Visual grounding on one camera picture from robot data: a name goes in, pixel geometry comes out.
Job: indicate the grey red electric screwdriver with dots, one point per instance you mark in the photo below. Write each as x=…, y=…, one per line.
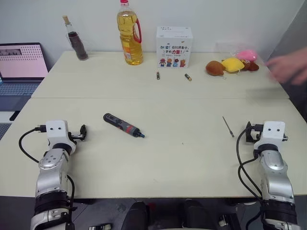
x=120, y=124

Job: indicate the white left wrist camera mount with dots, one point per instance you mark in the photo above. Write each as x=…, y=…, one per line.
x=56, y=131

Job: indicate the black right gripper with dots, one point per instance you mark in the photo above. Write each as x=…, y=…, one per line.
x=256, y=134

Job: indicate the corked glass bottle dark liquid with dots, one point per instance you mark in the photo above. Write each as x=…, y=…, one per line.
x=78, y=45

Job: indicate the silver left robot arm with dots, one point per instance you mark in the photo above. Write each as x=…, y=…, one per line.
x=51, y=167

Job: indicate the yellow cooking oil bottle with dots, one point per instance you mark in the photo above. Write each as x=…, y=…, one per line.
x=129, y=40

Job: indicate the thin metal screwdriver bit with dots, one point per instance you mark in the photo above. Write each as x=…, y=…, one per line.
x=228, y=127

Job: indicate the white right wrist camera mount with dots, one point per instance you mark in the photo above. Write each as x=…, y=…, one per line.
x=273, y=131

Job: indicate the white cartoon print box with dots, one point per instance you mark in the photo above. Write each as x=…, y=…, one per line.
x=173, y=48

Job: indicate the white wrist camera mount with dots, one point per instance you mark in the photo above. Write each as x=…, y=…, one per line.
x=273, y=131
x=56, y=131

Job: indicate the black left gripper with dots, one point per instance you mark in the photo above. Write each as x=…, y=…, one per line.
x=74, y=137

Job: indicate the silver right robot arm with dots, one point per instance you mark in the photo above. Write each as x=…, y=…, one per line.
x=275, y=172

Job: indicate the silver laptop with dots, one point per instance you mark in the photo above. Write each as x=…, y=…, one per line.
x=21, y=64

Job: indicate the person's bare hand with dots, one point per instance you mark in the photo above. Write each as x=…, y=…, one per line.
x=287, y=68

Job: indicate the dark brown plush toy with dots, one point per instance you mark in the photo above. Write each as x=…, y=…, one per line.
x=251, y=65

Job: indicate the pink plush toy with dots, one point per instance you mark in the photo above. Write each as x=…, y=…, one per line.
x=248, y=55

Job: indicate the dark rounded shape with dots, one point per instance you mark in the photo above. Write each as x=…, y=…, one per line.
x=134, y=215

